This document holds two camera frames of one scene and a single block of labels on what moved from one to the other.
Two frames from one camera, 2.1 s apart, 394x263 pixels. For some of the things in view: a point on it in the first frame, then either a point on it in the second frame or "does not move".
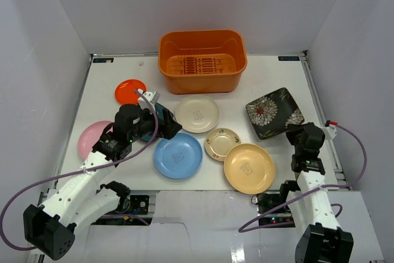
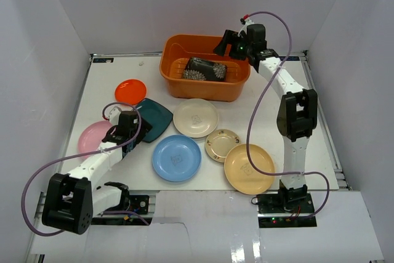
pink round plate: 89,136 does not move
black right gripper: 292,129 → 229,37
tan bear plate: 249,168 does not move
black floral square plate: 271,114 → 201,69
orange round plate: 125,93 does not move
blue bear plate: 179,157 does not move
